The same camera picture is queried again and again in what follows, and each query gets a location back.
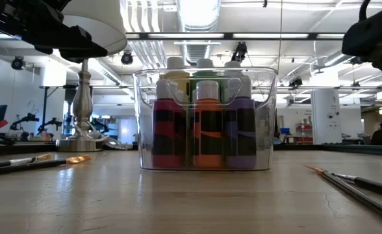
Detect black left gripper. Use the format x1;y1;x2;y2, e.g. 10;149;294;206
0;0;108;64

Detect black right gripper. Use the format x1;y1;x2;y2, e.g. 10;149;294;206
342;3;382;94

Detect large yellow paint bottle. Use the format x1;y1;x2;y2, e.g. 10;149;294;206
160;57;192;101

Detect thin paintbrush silver ferrule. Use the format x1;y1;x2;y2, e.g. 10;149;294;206
332;172;382;200

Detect small magenta paint bottle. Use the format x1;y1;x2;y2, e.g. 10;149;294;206
151;79;188;170

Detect fan paintbrush orange bristles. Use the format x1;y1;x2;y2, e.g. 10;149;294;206
306;164;382;226

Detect large green paint bottle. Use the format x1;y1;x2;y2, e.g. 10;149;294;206
190;58;223;98

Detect clear plastic bin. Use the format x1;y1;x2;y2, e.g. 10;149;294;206
133;66;279;172

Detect large white paint bottle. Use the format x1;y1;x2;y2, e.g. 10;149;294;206
222;60;252;98

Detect small bright orange paint bottle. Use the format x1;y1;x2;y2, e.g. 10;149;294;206
190;80;224;169

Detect small purple paint bottle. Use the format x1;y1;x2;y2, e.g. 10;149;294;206
223;77;257;170

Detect table lamp white shade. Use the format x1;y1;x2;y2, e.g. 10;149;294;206
56;0;128;153

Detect white cylindrical column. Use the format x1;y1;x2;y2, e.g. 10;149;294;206
310;89;343;146

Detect red background shelf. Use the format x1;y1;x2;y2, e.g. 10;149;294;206
295;122;312;144

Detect black camera cable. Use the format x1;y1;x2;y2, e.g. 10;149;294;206
358;0;373;21

